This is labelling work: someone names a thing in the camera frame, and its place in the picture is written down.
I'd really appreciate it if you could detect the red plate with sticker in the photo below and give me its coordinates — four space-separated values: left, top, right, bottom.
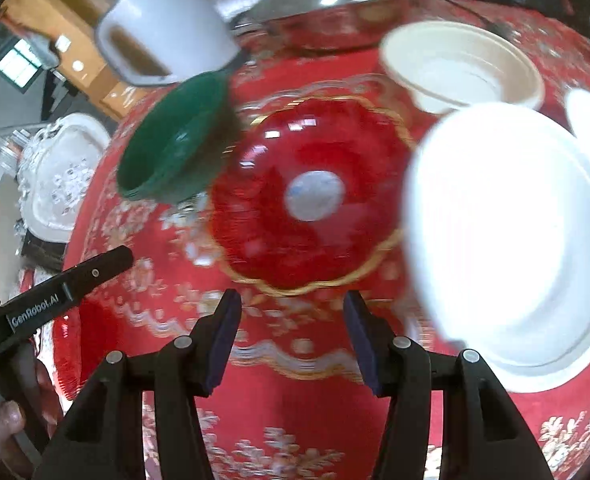
209 96 415 297

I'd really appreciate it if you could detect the white plastic bowl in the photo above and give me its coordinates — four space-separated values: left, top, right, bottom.
402 102 590 393

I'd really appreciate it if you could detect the wooden cabinet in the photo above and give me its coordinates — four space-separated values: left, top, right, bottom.
0 0 148 120

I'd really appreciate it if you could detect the white ornate chair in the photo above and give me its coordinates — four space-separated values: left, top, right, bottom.
16 113 111 244

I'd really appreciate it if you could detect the left hand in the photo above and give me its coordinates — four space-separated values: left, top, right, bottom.
0 350 63 479

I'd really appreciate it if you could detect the red scalloped plate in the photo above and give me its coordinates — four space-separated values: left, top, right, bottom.
52 307 82 401

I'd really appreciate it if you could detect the cream ribbed plastic bowl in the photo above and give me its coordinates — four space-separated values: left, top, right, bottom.
379 21 545 115

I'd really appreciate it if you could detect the white electric kettle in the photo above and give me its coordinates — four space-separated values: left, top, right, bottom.
94 0 243 87

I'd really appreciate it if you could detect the steel pan with lid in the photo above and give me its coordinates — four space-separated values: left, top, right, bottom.
230 0 423 52

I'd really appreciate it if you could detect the green plastic bowl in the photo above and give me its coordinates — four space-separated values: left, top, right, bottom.
116 72 241 205

